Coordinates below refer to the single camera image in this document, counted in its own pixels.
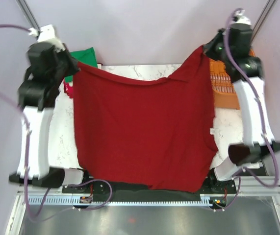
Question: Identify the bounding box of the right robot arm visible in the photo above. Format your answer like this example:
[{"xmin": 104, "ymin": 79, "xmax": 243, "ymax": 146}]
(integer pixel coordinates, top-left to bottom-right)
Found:
[{"xmin": 203, "ymin": 23, "xmax": 280, "ymax": 193}]

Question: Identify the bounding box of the aluminium rail profile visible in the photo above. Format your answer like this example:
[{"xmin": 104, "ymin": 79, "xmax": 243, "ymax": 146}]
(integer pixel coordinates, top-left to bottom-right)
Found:
[{"xmin": 17, "ymin": 176, "xmax": 280, "ymax": 196}]

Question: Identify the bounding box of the left aluminium frame post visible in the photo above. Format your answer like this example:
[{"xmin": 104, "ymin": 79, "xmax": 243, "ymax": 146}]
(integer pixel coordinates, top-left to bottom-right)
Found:
[{"xmin": 16, "ymin": 0, "xmax": 40, "ymax": 30}]

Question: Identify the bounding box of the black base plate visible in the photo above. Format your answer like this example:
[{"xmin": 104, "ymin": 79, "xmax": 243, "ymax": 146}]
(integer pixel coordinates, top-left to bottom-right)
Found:
[{"xmin": 62, "ymin": 178, "xmax": 236, "ymax": 202}]

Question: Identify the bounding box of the green folded t shirt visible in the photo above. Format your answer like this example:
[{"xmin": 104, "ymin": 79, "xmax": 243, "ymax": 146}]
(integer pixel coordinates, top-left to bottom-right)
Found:
[{"xmin": 70, "ymin": 47, "xmax": 98, "ymax": 70}]

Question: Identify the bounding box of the aluminium frame post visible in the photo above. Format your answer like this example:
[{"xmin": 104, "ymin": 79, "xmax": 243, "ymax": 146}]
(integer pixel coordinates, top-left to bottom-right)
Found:
[
  {"xmin": 16, "ymin": 0, "xmax": 40, "ymax": 30},
  {"xmin": 251, "ymin": 0, "xmax": 277, "ymax": 42}
]

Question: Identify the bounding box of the dark red t shirt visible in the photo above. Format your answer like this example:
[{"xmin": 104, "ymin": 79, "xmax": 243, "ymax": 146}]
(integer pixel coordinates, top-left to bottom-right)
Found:
[{"xmin": 73, "ymin": 47, "xmax": 218, "ymax": 192}]

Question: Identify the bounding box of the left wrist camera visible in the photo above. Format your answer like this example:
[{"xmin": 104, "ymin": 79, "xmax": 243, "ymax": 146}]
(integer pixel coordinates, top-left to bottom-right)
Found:
[{"xmin": 29, "ymin": 24, "xmax": 64, "ymax": 50}]

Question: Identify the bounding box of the white slotted cable duct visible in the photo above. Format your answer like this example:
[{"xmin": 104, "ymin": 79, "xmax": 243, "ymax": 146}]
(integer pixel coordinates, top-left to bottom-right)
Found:
[{"xmin": 28, "ymin": 194, "xmax": 217, "ymax": 207}]

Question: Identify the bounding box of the right aluminium frame post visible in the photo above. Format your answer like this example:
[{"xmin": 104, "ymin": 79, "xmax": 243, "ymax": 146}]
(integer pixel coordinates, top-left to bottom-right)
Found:
[{"xmin": 251, "ymin": 0, "xmax": 277, "ymax": 42}]

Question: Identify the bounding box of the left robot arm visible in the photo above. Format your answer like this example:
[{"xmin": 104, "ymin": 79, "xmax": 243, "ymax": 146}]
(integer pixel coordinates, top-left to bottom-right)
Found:
[{"xmin": 9, "ymin": 42, "xmax": 91, "ymax": 192}]

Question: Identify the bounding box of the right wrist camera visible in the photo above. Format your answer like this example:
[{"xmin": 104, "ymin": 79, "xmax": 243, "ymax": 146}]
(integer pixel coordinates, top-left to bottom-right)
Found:
[{"xmin": 231, "ymin": 9, "xmax": 252, "ymax": 26}]

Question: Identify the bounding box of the pink red folded t shirt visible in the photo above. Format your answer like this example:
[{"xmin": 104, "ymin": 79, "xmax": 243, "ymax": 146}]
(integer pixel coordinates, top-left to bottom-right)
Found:
[{"xmin": 63, "ymin": 80, "xmax": 74, "ymax": 99}]

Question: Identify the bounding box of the orange plastic basket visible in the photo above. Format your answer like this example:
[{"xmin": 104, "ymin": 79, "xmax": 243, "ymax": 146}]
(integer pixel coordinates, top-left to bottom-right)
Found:
[{"xmin": 208, "ymin": 48, "xmax": 256, "ymax": 110}]

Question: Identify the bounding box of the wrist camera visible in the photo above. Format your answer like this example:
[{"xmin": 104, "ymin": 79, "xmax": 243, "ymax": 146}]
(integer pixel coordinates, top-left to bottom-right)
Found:
[
  {"xmin": 231, "ymin": 9, "xmax": 252, "ymax": 26},
  {"xmin": 29, "ymin": 24, "xmax": 64, "ymax": 50}
]

